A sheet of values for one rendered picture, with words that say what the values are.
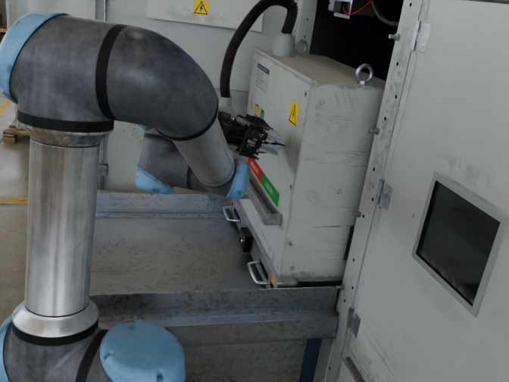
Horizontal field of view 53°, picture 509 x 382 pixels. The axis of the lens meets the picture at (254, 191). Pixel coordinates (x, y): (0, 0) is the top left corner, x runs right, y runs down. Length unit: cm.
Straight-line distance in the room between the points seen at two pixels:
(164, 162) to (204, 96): 36
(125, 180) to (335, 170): 87
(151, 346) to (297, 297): 56
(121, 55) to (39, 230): 25
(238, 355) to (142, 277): 31
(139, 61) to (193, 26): 107
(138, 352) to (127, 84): 36
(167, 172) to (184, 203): 68
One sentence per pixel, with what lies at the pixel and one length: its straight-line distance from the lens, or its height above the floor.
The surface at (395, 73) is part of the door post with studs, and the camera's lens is 107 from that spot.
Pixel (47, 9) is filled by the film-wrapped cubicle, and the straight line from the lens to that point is 487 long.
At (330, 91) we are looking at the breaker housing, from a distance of 109.
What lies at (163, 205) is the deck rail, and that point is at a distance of 166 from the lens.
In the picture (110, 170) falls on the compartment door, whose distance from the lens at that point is 180.
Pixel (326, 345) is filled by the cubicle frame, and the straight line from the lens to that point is 135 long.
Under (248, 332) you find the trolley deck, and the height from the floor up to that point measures 82.
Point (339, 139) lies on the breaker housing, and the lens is 113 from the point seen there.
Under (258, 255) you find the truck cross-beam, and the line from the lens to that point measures 135.
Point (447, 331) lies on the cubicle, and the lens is 89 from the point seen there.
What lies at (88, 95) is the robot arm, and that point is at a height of 142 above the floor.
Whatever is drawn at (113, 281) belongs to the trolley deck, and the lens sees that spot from 131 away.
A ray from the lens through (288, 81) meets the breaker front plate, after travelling 121.
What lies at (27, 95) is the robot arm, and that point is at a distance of 66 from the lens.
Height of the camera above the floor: 155
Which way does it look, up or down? 22 degrees down
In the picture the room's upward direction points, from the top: 8 degrees clockwise
